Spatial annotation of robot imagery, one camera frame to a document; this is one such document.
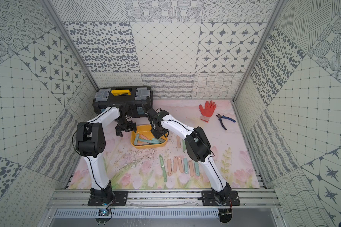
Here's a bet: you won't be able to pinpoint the aluminium frame rail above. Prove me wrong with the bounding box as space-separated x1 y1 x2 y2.
46 188 281 209

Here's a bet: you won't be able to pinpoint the blue handled pliers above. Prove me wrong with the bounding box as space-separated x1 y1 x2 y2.
215 113 236 131

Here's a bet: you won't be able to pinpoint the light teal knife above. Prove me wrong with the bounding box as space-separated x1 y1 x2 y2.
183 158 188 174

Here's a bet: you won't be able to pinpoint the long green knife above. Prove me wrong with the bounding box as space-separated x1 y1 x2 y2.
159 155 167 183

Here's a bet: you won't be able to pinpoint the beige pink knife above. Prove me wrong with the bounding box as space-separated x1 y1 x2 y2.
167 159 172 176

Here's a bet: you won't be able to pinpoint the red work glove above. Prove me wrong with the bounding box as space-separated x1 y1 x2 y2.
199 100 217 123

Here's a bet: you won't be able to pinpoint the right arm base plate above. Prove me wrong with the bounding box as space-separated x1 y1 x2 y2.
198 191 241 206

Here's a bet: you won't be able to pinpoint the yellow plastic storage box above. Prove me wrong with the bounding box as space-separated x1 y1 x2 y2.
130 124 168 149

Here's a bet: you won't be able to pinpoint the black plastic toolbox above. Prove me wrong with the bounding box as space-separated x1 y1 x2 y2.
92 86 153 118

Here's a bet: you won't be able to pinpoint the floral pink table mat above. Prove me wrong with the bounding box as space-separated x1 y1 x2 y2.
66 100 261 190

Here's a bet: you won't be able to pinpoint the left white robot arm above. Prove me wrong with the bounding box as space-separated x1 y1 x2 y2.
73 106 136 206

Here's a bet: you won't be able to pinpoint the pale pink knife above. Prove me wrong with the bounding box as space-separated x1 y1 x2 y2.
172 156 178 173

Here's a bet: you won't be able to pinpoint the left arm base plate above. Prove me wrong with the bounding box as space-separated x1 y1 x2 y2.
87 190 129 206

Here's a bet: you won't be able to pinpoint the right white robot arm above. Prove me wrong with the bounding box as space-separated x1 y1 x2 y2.
143 105 232 205

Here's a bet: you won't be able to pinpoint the green fruit knife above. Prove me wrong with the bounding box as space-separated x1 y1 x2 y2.
182 140 186 152

